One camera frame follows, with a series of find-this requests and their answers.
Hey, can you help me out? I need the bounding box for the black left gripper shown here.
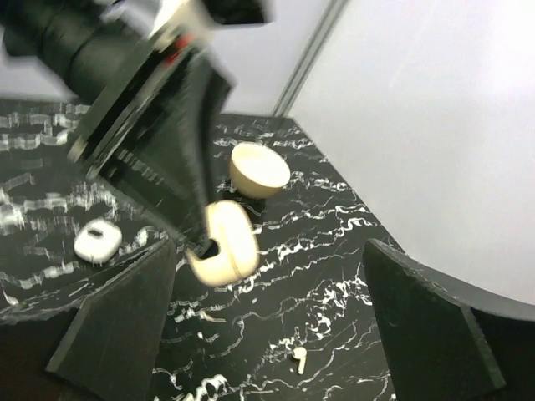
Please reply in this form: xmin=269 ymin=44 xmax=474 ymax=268
xmin=1 ymin=1 xmax=231 ymax=255

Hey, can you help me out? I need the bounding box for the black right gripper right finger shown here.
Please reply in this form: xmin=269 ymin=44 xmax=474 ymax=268
xmin=363 ymin=240 xmax=506 ymax=400

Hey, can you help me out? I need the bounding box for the white earbud case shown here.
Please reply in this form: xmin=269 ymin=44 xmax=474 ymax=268
xmin=186 ymin=200 xmax=259 ymax=287
xmin=74 ymin=218 xmax=122 ymax=265

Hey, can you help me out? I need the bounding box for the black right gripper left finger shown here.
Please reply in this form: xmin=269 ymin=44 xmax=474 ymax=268
xmin=46 ymin=240 xmax=176 ymax=400

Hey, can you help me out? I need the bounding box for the white wireless earbud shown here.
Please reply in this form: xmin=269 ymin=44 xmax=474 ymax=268
xmin=292 ymin=347 xmax=308 ymax=375

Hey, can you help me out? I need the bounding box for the white closed earbud case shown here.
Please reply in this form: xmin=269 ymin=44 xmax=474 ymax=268
xmin=74 ymin=218 xmax=122 ymax=265

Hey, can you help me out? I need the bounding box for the aluminium frame rail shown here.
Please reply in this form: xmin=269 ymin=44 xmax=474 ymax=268
xmin=271 ymin=0 xmax=349 ymax=118

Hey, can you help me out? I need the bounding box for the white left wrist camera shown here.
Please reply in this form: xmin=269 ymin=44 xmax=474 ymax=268
xmin=150 ymin=0 xmax=272 ymax=38

